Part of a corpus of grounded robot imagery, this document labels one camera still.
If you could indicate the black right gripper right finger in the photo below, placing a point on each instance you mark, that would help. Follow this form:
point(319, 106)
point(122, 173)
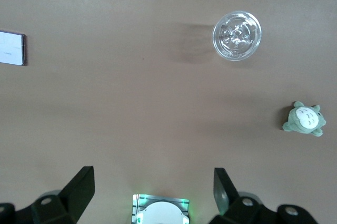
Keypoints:
point(237, 210)

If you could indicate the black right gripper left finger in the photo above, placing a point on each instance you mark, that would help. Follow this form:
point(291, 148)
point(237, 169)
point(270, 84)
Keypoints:
point(65, 203)

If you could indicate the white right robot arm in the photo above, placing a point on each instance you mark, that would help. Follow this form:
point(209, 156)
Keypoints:
point(160, 213)

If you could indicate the grey plush toy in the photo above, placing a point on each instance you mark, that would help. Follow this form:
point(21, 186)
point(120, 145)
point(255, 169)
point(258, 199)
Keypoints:
point(302, 120)

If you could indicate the brown table cover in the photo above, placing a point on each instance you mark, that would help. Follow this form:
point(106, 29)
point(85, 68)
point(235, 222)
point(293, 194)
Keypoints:
point(131, 102)

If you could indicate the clear plastic cup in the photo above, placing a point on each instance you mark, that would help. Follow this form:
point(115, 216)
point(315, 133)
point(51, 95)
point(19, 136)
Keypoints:
point(237, 35)

